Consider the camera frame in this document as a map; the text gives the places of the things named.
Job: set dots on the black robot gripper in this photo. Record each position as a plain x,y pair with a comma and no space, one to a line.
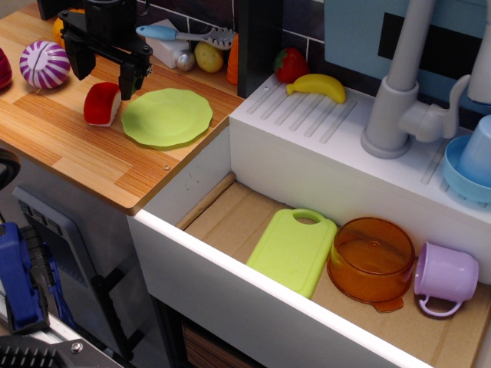
108,29

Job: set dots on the red and white toy sushi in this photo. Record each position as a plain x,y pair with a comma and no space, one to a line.
101,104

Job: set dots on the green plastic plate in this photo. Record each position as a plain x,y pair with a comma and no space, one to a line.
167,117

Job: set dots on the purple striped toy onion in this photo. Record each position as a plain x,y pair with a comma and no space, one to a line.
44,64

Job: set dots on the orange toy pumpkin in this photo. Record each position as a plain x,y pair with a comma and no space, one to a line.
58,26

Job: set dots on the white toy salt shaker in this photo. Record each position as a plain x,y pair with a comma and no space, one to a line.
175,54

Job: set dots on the dark red toy vegetable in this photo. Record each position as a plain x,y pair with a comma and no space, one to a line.
5,70

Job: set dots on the yellow toy potato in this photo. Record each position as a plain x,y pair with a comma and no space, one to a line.
208,58

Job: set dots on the orange toy carrot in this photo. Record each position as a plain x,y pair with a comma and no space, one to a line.
233,62

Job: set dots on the red toy strawberry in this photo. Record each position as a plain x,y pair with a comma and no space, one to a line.
289,65

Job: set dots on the grey toy oven door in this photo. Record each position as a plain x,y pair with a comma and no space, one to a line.
85,247

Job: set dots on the yellow toy banana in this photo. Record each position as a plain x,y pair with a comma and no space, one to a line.
319,84

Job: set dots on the white toy sink unit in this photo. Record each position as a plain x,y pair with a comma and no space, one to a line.
194,236

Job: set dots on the green toy cutting board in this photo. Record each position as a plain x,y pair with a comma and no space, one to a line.
294,248

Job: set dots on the blue clamp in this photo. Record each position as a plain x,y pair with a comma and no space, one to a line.
31,281

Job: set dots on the grey toy faucet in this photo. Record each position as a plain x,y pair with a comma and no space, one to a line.
397,114

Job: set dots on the orange transparent toy pot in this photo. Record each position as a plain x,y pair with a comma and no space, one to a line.
371,261

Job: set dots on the light blue plastic cup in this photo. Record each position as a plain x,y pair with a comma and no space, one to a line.
474,162

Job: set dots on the light blue plastic bowl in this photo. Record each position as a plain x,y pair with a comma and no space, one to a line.
458,182

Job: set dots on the purple plastic toy cup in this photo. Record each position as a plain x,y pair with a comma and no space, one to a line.
444,274

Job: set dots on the blue handled grey pasta spoon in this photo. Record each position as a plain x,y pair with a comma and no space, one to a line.
219,38

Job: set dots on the black oven door handle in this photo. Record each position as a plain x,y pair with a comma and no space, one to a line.
102,287

